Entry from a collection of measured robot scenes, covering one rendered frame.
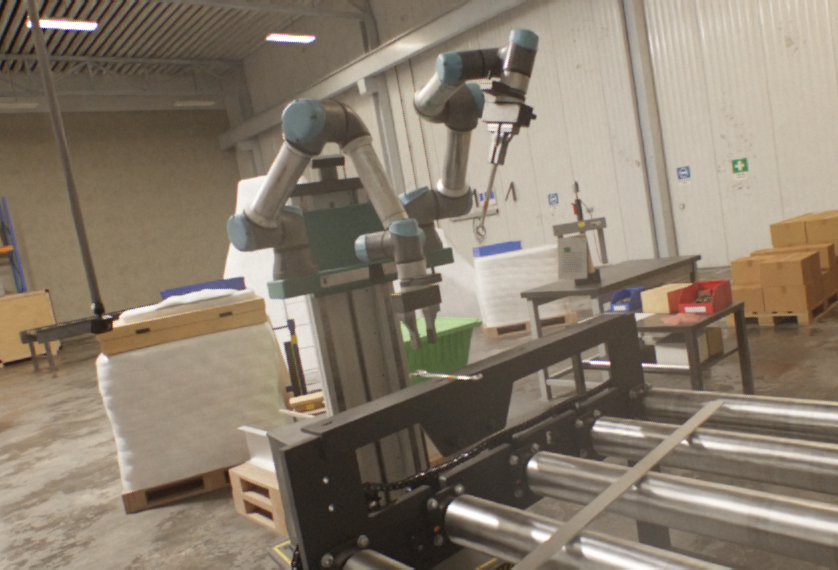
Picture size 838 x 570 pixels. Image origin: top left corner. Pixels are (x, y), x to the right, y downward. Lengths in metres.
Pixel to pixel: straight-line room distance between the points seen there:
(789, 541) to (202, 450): 4.09
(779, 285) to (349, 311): 5.42
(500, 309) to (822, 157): 5.82
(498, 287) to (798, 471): 6.97
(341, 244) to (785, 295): 5.53
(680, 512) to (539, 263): 7.14
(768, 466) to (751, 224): 10.59
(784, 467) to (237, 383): 3.82
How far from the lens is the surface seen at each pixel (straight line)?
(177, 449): 4.96
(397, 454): 2.60
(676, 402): 2.18
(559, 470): 1.73
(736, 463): 1.79
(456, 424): 1.68
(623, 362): 2.24
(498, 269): 8.47
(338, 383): 2.39
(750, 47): 12.24
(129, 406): 4.92
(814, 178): 11.84
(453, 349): 4.42
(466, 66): 1.76
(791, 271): 7.16
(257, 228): 2.01
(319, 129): 1.82
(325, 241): 2.32
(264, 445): 4.23
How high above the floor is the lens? 1.55
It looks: 6 degrees down
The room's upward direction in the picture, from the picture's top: 10 degrees counter-clockwise
